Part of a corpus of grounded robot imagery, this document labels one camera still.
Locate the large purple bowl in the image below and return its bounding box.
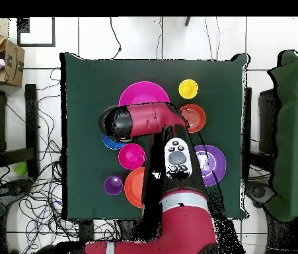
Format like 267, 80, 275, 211
194, 144, 227, 189

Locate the black square floor frame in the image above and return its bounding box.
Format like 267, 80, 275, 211
17, 17, 56, 48

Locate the black stand base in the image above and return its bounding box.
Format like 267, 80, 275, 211
245, 181, 276, 208

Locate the tangle of black cables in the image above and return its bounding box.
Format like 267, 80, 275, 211
4, 65, 81, 249

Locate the small green floor cup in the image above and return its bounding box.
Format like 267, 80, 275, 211
13, 161, 28, 177

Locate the small orange-red bowl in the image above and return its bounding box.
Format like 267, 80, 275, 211
179, 103, 207, 134

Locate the large pink bowl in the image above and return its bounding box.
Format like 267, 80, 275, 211
118, 81, 170, 107

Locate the purple cup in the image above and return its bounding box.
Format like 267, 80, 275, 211
103, 174, 125, 196

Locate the yellow cup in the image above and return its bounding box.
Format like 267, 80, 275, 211
178, 78, 200, 101

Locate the large orange bowl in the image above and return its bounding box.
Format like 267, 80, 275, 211
124, 166, 146, 210

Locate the small red bowl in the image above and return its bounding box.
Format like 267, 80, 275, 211
118, 143, 146, 171

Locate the cardboard box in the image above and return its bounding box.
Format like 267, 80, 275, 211
0, 39, 26, 88

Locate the blue cable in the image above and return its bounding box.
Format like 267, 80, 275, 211
25, 199, 65, 239

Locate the dark blue bowl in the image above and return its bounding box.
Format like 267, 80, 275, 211
101, 133, 128, 151

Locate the black floor cable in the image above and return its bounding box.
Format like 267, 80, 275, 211
109, 17, 122, 60

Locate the black stand with knob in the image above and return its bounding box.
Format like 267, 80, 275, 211
0, 179, 34, 207

